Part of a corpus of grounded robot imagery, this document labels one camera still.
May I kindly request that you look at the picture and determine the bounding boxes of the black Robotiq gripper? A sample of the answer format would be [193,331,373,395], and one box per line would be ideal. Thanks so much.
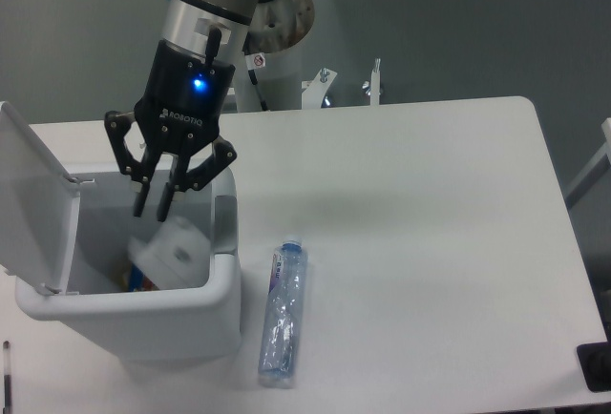
[104,26,239,223]

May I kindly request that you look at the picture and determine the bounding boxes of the white plastic wrapper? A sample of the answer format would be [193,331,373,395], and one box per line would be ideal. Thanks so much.
[128,217,211,290]

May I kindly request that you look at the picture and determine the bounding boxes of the clear crushed plastic water bottle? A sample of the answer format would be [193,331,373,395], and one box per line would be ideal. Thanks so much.
[258,235,308,388]

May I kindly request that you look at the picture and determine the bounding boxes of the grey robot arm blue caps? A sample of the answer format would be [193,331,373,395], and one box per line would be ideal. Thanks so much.
[104,0,297,221]

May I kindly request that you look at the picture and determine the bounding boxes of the white trash can open lid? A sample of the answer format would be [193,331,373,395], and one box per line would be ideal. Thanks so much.
[1,102,242,361]

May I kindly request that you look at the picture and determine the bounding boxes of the blue orange snack packet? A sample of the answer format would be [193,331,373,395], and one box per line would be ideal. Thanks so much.
[118,264,158,292]

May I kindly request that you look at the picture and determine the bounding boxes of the slotted strip at left edge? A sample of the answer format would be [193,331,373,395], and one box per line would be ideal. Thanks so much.
[3,341,12,413]

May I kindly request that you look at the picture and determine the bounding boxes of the black device at table corner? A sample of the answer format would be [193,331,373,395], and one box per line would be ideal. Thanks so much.
[577,342,610,393]

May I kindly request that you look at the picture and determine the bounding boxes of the black cable on pedestal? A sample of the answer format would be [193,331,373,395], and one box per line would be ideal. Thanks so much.
[246,69,270,113]

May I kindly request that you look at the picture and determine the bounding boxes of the white middle pedestal bracket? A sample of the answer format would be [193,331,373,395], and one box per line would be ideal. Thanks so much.
[302,68,338,110]

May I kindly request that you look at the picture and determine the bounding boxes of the white pedestal bracket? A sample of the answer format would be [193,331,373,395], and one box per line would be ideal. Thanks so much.
[362,57,383,106]
[302,68,338,110]

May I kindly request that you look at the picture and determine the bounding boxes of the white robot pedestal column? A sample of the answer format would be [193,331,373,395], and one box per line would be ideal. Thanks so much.
[233,0,315,113]

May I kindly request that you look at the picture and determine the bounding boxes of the white right pedestal bracket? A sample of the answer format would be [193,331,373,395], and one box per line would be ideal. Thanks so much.
[362,57,383,106]

